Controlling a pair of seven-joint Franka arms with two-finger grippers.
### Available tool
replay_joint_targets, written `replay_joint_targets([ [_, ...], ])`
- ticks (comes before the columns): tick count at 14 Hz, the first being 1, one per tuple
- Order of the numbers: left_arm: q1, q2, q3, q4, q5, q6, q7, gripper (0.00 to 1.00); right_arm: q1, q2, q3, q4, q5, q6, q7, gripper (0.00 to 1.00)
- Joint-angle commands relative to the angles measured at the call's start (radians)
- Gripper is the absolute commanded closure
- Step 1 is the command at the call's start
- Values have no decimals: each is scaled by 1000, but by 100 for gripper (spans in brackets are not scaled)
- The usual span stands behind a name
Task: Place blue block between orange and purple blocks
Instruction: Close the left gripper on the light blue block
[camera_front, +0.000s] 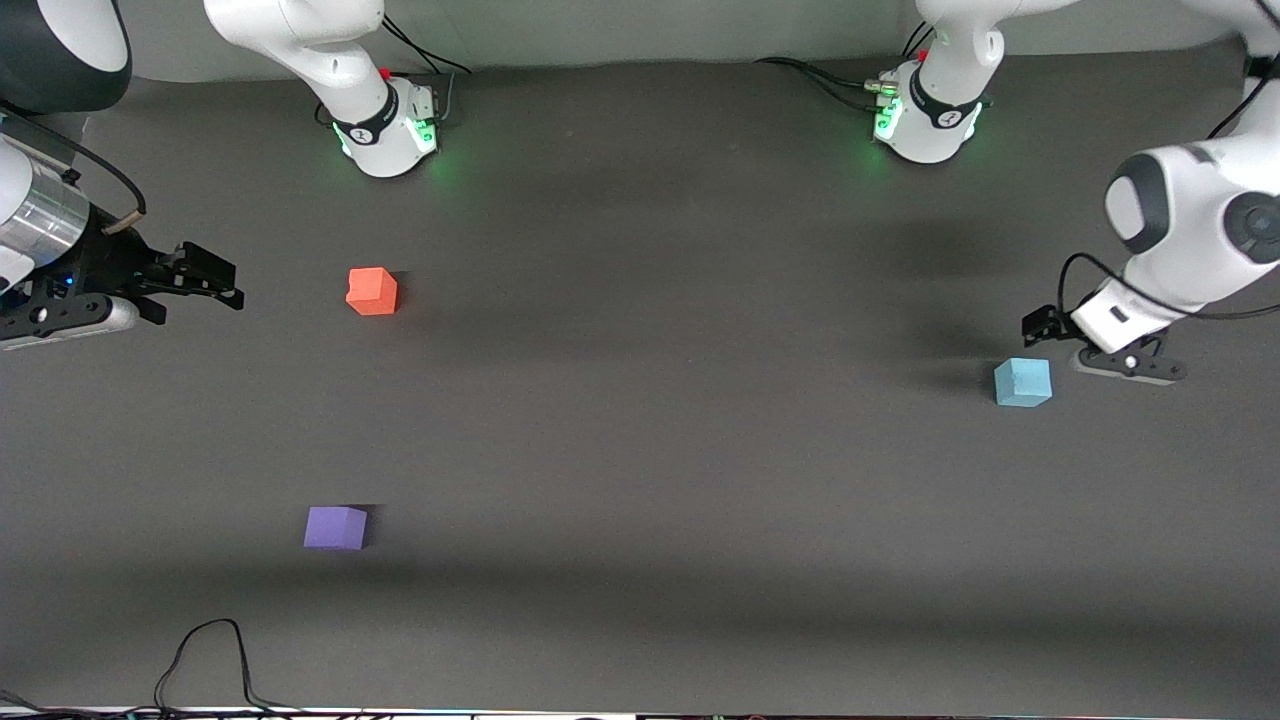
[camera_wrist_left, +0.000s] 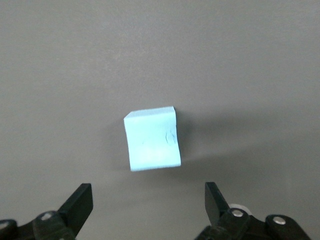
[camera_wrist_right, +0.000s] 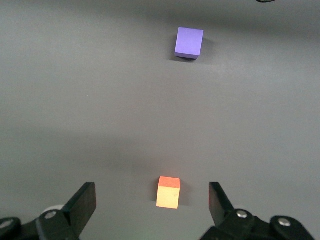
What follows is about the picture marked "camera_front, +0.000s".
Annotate light blue foam block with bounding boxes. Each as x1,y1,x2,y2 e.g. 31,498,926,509
994,357,1053,408

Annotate orange foam block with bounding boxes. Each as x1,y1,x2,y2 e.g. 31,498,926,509
346,267,399,317

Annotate purple foam block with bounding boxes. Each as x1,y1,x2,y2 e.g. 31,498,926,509
303,506,369,551

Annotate dark grey table mat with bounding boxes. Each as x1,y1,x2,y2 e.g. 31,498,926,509
0,45,1280,716

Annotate black looped table cable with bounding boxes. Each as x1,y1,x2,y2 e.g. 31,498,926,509
155,618,301,716

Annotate black left arm base cables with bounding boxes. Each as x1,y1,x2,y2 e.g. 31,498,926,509
755,20,936,113

